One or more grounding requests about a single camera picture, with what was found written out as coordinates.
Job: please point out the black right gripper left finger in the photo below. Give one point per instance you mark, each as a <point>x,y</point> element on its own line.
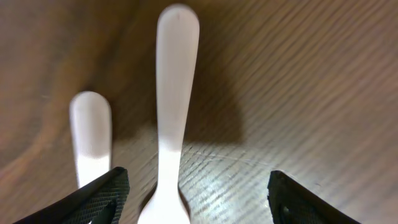
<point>100,201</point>

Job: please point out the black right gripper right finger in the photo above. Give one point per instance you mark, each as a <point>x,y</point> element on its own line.
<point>292,203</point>

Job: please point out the pale pink plastic fork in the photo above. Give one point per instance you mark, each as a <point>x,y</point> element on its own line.
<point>91,128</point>

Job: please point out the pink plastic spoon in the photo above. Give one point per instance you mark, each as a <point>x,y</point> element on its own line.
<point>178,31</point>

